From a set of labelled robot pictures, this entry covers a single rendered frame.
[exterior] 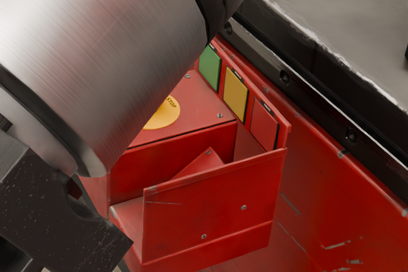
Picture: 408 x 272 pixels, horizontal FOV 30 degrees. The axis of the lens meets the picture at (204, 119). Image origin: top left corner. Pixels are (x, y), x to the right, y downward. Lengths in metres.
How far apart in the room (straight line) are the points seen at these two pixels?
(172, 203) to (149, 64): 0.60
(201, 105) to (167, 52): 0.71
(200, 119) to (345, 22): 0.20
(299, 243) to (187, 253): 0.22
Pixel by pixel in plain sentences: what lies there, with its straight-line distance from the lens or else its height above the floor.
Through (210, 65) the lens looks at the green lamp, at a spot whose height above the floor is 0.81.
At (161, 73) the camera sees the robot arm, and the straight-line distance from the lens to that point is 0.16.
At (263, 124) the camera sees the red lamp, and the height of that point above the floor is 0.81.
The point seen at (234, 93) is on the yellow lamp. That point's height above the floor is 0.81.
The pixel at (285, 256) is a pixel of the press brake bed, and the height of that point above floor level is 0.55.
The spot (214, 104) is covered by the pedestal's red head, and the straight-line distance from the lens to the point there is 0.87.
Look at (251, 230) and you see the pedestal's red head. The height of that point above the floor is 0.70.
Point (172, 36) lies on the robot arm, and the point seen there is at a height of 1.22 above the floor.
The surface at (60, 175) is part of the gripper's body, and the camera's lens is 0.16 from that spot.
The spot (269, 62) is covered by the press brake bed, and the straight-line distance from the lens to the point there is 0.92.
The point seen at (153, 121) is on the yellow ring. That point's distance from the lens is 0.84.
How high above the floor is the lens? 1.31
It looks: 38 degrees down
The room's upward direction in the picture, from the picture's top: 5 degrees clockwise
